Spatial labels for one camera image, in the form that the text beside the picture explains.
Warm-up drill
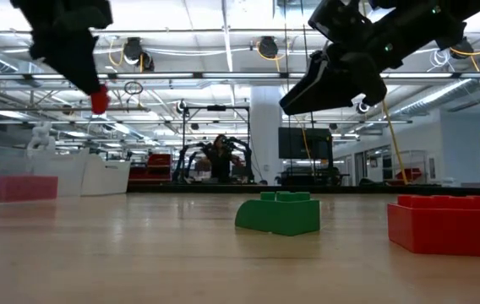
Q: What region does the white round column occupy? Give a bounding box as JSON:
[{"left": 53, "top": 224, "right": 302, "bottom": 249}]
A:
[{"left": 249, "top": 86, "right": 284, "bottom": 185}]

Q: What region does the yellow hanging cable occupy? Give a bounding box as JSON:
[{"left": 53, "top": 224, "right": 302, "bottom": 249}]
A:
[{"left": 379, "top": 99, "right": 410, "bottom": 186}]

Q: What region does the green toy brick curved side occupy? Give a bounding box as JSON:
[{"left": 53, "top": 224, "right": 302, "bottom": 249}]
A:
[{"left": 234, "top": 191, "right": 321, "bottom": 237}]

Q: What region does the black horizontal frame bar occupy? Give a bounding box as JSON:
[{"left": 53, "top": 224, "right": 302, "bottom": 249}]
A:
[{"left": 0, "top": 105, "right": 252, "bottom": 113}]

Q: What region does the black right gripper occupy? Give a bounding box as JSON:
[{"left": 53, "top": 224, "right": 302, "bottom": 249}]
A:
[{"left": 280, "top": 0, "right": 397, "bottom": 116}]

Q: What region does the white robot figure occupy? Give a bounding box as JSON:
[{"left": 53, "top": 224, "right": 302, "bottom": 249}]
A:
[{"left": 28, "top": 122, "right": 55, "bottom": 151}]

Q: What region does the long red toy brick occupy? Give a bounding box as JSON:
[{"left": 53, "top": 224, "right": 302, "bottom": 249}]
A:
[{"left": 387, "top": 194, "right": 480, "bottom": 259}]

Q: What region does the red storage bin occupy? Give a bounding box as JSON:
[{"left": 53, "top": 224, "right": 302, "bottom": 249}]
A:
[{"left": 128, "top": 152, "right": 173, "bottom": 182}]

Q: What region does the black hanging cable reel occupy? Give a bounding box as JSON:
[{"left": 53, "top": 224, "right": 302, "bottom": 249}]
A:
[
  {"left": 121, "top": 36, "right": 155, "bottom": 73},
  {"left": 256, "top": 35, "right": 280, "bottom": 60}
]

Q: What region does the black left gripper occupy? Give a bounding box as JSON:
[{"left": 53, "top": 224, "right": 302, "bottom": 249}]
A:
[{"left": 9, "top": 0, "right": 114, "bottom": 96}]

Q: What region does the person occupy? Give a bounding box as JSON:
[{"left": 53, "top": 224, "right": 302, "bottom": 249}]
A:
[{"left": 204, "top": 133, "right": 243, "bottom": 184}]

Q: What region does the black monitor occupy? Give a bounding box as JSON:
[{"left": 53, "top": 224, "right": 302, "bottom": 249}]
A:
[{"left": 277, "top": 126, "right": 334, "bottom": 160}]

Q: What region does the small square red toy brick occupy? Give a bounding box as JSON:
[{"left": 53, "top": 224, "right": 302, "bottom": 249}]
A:
[{"left": 90, "top": 83, "right": 112, "bottom": 116}]

